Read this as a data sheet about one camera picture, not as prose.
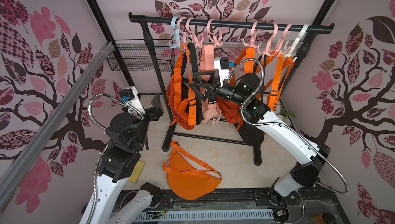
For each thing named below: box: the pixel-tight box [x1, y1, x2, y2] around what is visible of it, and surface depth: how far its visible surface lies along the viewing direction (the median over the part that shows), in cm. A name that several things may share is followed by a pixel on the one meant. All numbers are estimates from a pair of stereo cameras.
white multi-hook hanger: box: [283, 24, 310, 63], surface depth 51 cm
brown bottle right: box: [309, 212, 336, 224], surface depth 63 cm
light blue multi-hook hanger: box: [168, 15, 181, 49], surface depth 56 cm
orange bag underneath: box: [162, 141, 222, 201], surface depth 81 cm
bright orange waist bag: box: [267, 54, 296, 112], surface depth 61 cm
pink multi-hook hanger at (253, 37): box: [242, 21, 262, 49], surface depth 54 cm
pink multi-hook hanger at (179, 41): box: [175, 16, 188, 46], surface depth 58 cm
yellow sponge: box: [127, 160, 146, 184], surface depth 83 cm
